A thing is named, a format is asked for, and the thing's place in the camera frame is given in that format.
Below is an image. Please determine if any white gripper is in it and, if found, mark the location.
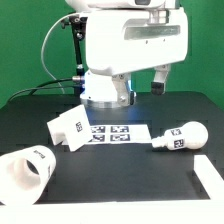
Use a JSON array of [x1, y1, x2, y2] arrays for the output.
[[86, 8, 188, 107]]

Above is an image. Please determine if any white lamp bulb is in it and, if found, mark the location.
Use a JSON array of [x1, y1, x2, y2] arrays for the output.
[[152, 121, 208, 150]]

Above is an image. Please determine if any white lamp base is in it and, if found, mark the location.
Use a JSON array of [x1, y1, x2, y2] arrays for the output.
[[47, 105, 92, 152]]

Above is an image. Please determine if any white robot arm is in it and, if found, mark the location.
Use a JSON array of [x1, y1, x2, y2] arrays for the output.
[[65, 0, 188, 108]]

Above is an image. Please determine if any white lamp shade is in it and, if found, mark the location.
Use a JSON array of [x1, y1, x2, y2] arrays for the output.
[[0, 145, 56, 206]]

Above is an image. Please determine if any white marker sheet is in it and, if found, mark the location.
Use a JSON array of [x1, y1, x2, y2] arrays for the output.
[[87, 124, 151, 145]]

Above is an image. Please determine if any black camera pole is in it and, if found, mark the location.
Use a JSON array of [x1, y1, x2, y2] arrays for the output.
[[61, 14, 87, 95]]

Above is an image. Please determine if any black cable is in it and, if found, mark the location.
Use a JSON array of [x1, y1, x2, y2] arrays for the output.
[[7, 77, 84, 102]]

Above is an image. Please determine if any white frame wall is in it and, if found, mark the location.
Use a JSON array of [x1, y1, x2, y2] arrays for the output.
[[0, 155, 224, 224]]

